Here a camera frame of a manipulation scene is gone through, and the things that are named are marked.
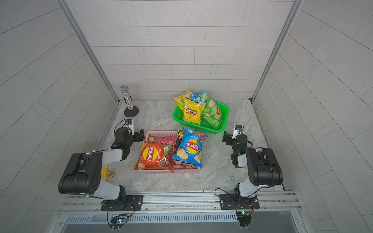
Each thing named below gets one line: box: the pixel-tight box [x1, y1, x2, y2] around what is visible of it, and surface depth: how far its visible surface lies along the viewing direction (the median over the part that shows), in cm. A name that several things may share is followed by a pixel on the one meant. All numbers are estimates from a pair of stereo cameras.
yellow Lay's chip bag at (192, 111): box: [182, 97, 206, 126], surface depth 96 cm
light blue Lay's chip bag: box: [190, 90, 208, 104], surface depth 101 cm
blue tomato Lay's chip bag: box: [171, 126, 209, 168], surface depth 76 cm
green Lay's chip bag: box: [201, 97, 222, 130], surface depth 96 cm
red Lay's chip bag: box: [134, 138, 176, 173], surface depth 74 cm
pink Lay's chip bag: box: [148, 135, 178, 149], surface depth 86 cm
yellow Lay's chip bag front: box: [173, 88, 193, 112], surface depth 101 cm
